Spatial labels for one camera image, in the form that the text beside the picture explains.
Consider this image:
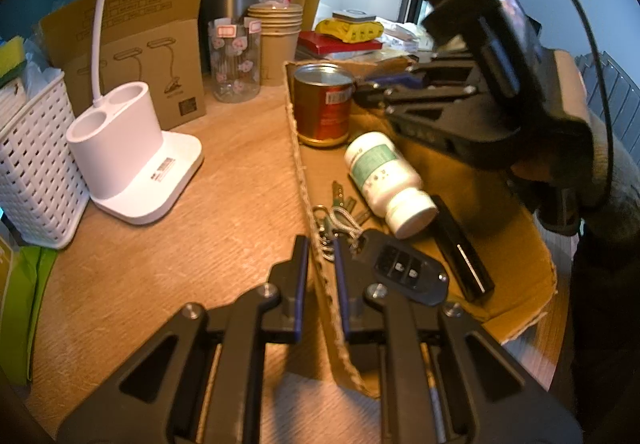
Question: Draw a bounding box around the cardboard box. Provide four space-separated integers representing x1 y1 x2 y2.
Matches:
282 55 559 400

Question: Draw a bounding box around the gloved right hand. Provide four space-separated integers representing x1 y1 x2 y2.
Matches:
511 113 639 243

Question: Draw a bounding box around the white pill bottle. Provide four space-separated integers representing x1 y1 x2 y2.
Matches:
344 131 438 239

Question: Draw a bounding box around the black rectangular lighter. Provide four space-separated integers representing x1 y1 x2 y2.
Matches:
431 195 495 302

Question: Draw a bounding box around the grey box on wipes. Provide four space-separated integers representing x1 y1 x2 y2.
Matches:
332 10 376 23

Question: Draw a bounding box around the black car key fob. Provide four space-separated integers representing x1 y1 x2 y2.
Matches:
355 229 449 307

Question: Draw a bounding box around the red tin can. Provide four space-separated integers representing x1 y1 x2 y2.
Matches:
293 63 355 149

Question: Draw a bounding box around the red book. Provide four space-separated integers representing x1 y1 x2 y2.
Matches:
297 30 383 59

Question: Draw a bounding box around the stack of paper cups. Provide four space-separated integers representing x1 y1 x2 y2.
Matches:
247 2 303 87

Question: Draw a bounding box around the green bag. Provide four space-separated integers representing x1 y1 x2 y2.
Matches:
1 223 58 386

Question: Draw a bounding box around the patterned glass jar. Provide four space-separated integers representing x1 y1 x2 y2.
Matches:
208 16 262 103

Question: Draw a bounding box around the white desk lamp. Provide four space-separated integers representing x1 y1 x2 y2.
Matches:
66 0 204 225

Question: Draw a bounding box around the stainless steel thermos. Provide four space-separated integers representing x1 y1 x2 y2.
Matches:
198 0 258 73

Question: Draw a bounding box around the white plastic basket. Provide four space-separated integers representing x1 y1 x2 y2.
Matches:
1 75 89 249

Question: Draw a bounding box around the brown lamp packaging box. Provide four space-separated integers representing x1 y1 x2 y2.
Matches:
39 0 206 130

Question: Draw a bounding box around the key ring with keys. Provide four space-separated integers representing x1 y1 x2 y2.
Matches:
311 181 374 265

